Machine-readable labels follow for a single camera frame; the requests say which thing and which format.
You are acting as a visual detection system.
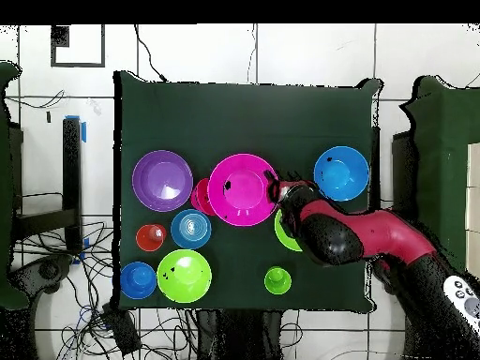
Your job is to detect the large pink plastic bowl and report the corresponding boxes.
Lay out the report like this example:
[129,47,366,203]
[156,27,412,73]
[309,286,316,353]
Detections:
[206,152,281,228]

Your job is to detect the green plastic cup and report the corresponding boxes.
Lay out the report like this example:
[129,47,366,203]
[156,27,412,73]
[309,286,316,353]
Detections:
[263,265,293,296]

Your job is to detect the small crimson plastic bowl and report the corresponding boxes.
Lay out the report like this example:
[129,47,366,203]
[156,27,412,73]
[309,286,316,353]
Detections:
[189,177,218,218]

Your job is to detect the blue straight-sided bowl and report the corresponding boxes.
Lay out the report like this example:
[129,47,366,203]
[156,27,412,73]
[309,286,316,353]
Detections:
[170,208,213,250]

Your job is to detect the green plastic bowl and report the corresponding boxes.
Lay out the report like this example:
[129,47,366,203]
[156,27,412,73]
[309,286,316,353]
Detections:
[274,208,304,253]
[156,248,213,304]

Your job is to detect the wide purple plastic bowl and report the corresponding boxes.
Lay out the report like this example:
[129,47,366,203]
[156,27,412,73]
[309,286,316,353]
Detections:
[131,149,194,214]

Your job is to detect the dark green tablecloth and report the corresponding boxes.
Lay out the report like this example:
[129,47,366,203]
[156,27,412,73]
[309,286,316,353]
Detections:
[113,70,383,314]

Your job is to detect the orange plastic cup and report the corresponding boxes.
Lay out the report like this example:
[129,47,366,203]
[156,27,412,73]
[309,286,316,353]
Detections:
[135,223,168,253]

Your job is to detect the large light blue bowl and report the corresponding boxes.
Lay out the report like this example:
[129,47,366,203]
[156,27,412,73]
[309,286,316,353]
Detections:
[313,145,371,203]

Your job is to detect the small dark blue bowl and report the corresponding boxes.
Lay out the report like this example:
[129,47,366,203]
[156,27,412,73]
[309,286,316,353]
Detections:
[119,261,158,301]

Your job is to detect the black metal stand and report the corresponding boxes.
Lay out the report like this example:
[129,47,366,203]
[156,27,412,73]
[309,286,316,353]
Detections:
[10,115,84,256]

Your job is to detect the black power box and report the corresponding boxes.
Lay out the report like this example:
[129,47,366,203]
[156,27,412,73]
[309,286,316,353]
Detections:
[102,303,143,355]

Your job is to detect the neighbouring green covered table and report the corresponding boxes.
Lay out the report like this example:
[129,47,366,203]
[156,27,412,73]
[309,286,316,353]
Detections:
[398,74,480,275]
[0,61,29,312]

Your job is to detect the white box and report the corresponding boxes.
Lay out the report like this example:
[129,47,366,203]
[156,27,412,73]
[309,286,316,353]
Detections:
[464,142,480,278]

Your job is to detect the black camera cable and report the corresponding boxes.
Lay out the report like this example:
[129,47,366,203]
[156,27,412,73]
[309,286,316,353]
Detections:
[133,24,169,83]

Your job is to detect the tangle of black cables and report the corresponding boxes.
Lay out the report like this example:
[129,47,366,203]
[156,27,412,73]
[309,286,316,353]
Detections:
[14,220,198,360]

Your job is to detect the black pedestal leg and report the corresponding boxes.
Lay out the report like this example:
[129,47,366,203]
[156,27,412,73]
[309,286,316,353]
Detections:
[10,254,73,297]

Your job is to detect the black square floor frame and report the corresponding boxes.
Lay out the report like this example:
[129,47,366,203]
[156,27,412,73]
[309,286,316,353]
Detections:
[50,24,106,68]

